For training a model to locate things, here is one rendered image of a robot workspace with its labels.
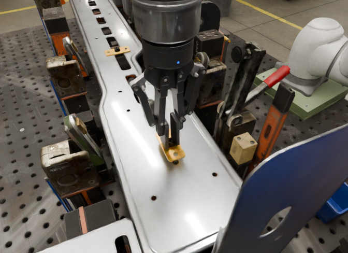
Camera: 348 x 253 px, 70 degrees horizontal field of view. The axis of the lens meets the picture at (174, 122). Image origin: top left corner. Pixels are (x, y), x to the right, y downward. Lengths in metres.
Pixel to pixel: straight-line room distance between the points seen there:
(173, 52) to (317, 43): 0.83
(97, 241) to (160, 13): 0.36
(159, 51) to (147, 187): 0.27
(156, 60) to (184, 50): 0.04
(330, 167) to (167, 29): 0.23
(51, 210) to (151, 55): 0.65
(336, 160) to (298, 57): 0.99
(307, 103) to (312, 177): 1.00
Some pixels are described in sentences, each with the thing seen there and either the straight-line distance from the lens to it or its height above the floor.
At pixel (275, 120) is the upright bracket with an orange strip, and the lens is 0.45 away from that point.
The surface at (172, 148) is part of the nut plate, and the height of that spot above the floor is 1.03.
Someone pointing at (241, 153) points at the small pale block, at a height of 1.05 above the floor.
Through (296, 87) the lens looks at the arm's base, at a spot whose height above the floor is 0.77.
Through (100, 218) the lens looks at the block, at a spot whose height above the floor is 0.98.
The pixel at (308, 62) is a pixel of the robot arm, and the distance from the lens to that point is 1.15.
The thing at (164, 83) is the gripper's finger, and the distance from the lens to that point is 0.39.
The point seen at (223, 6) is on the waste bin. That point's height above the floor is 0.15.
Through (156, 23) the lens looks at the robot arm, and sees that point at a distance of 0.32.
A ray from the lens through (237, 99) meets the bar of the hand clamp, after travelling 0.50.
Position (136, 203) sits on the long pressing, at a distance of 0.48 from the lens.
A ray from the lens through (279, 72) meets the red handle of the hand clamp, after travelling 0.56.
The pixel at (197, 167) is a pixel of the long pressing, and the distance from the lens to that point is 0.52.
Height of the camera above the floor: 1.43
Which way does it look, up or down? 45 degrees down
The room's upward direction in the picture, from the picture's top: straight up
